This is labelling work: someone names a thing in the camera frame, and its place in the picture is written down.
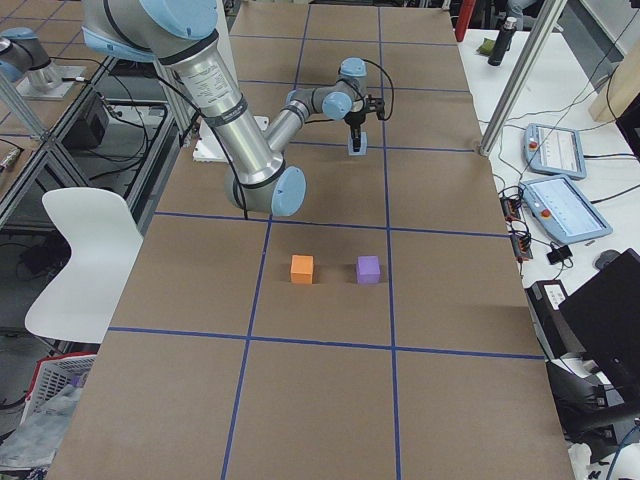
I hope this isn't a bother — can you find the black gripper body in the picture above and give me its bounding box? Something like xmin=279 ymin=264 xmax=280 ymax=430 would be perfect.
xmin=345 ymin=110 xmax=366 ymax=131

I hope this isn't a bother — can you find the light blue foam block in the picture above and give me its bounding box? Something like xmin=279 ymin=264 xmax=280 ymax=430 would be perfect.
xmin=348 ymin=131 xmax=368 ymax=156

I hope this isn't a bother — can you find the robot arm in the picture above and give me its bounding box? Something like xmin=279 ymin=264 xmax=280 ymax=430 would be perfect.
xmin=83 ymin=1 xmax=372 ymax=216
xmin=1 ymin=27 xmax=86 ymax=100

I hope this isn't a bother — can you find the purple foam block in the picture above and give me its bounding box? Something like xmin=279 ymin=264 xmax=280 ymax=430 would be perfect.
xmin=356 ymin=255 xmax=381 ymax=284

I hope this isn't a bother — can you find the orange foam block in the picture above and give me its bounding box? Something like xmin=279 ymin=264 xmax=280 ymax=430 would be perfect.
xmin=290 ymin=254 xmax=314 ymax=284

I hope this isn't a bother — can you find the green cloth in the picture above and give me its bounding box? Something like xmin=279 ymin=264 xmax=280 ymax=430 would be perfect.
xmin=477 ymin=38 xmax=495 ymax=56

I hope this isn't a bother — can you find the black water bottle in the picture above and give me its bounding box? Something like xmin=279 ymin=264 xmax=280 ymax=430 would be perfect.
xmin=488 ymin=17 xmax=517 ymax=66

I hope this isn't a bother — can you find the far teach pendant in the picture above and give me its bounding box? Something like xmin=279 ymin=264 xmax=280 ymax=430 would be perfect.
xmin=523 ymin=123 xmax=587 ymax=180

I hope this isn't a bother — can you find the teach pendant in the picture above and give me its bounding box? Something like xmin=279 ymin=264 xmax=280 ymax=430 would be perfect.
xmin=523 ymin=123 xmax=587 ymax=180
xmin=520 ymin=174 xmax=613 ymax=245

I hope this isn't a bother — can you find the near teach pendant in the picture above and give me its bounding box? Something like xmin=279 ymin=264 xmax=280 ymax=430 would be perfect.
xmin=520 ymin=174 xmax=613 ymax=245

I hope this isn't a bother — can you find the black box on table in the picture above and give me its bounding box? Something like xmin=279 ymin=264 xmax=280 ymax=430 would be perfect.
xmin=525 ymin=280 xmax=582 ymax=358

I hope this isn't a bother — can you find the black computer mouse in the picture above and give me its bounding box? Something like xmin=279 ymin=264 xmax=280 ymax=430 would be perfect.
xmin=594 ymin=249 xmax=621 ymax=270

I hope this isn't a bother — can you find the black laptop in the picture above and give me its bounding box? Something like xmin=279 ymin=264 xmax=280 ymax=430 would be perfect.
xmin=559 ymin=248 xmax=639 ymax=401

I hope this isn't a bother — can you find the white chair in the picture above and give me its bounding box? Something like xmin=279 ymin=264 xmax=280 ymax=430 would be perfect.
xmin=25 ymin=187 xmax=143 ymax=344

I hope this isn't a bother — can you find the white laundry basket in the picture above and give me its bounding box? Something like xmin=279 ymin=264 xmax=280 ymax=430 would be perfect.
xmin=21 ymin=352 xmax=97 ymax=423

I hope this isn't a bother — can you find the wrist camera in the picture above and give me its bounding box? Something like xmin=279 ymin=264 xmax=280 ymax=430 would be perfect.
xmin=364 ymin=95 xmax=387 ymax=121

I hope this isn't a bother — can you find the white camera mast base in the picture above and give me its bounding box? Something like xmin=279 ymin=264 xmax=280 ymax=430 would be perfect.
xmin=192 ymin=115 xmax=269 ymax=164

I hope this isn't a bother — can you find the aluminium frame post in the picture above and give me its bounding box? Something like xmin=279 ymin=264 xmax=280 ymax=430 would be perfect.
xmin=478 ymin=0 xmax=567 ymax=157

